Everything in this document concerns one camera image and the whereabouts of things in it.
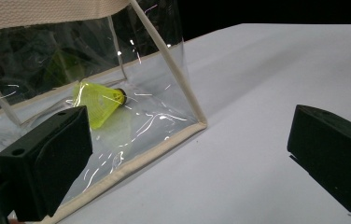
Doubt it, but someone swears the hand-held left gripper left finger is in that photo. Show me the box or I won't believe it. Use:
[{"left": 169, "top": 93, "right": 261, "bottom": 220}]
[{"left": 0, "top": 105, "right": 93, "bottom": 222}]

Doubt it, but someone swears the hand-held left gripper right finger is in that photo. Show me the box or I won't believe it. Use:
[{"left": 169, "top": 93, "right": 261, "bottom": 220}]
[{"left": 287, "top": 105, "right": 351, "bottom": 220}]

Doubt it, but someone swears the yellow plastic shuttlecock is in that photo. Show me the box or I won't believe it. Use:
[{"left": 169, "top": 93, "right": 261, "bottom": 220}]
[{"left": 72, "top": 81, "right": 128, "bottom": 131}]

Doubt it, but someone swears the clear plastic bag beige trim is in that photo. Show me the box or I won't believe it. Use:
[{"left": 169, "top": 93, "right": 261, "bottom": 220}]
[{"left": 0, "top": 0, "right": 209, "bottom": 224}]

